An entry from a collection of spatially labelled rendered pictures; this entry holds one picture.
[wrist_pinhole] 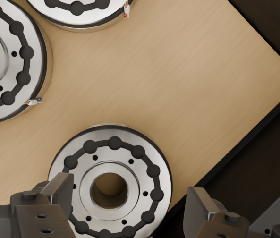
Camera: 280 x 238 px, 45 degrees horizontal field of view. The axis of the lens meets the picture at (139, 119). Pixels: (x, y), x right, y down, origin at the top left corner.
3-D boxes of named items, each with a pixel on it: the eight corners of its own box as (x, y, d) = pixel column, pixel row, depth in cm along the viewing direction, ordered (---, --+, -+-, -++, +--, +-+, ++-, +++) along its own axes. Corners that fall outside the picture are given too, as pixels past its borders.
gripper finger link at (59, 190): (56, 195, 12) (74, 171, 16) (38, 193, 12) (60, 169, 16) (51, 254, 12) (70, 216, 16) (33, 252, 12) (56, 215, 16)
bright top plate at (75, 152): (101, 270, 29) (100, 274, 28) (23, 179, 28) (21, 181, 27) (195, 196, 28) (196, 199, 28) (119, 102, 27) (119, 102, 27)
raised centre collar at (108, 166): (105, 231, 28) (105, 234, 27) (66, 185, 27) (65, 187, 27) (152, 193, 28) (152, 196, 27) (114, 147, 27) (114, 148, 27)
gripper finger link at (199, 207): (196, 268, 13) (182, 228, 16) (214, 270, 13) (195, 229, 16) (204, 211, 12) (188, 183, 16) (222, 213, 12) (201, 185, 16)
